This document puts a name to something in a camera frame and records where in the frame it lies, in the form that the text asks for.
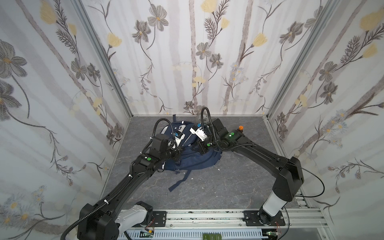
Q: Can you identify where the navy blue student backpack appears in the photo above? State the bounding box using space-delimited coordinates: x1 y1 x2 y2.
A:
161 115 222 192

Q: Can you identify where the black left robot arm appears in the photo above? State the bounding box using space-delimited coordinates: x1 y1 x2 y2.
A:
77 148 183 240

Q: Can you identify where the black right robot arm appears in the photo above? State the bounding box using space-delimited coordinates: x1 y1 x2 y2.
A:
190 119 304 226

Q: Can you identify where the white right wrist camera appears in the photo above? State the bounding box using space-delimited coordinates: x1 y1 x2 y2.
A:
190 125 208 142

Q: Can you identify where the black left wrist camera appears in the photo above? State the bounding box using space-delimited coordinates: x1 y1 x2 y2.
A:
149 134 179 159

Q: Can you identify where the black corrugated cable conduit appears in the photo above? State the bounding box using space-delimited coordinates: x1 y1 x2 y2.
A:
59 179 133 240

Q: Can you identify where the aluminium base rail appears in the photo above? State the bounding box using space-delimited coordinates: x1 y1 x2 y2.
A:
118 208 333 240

